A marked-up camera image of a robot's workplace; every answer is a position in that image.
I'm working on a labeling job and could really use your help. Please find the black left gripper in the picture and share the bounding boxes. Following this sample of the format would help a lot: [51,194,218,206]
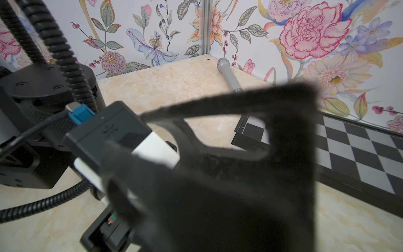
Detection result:
[80,205,131,252]

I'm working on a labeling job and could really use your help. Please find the black microphone clip holder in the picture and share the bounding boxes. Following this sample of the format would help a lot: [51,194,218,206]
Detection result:
[100,83,318,252]

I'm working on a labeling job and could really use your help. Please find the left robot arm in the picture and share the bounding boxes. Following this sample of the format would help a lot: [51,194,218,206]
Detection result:
[1,63,130,252]

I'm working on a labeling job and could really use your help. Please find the silver handheld microphone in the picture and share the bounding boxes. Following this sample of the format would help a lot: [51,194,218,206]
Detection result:
[217,58,243,93]

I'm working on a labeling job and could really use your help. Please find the black white chessboard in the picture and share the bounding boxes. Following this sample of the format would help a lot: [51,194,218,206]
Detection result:
[231,111,403,218]

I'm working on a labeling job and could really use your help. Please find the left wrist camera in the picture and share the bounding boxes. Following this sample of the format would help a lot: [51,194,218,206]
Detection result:
[63,101,179,192]

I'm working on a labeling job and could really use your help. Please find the left aluminium corner post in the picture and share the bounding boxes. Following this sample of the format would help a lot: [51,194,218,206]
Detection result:
[200,0,213,55]

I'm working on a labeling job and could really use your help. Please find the left black corrugated cable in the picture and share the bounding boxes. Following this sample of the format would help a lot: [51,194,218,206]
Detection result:
[0,0,99,224]

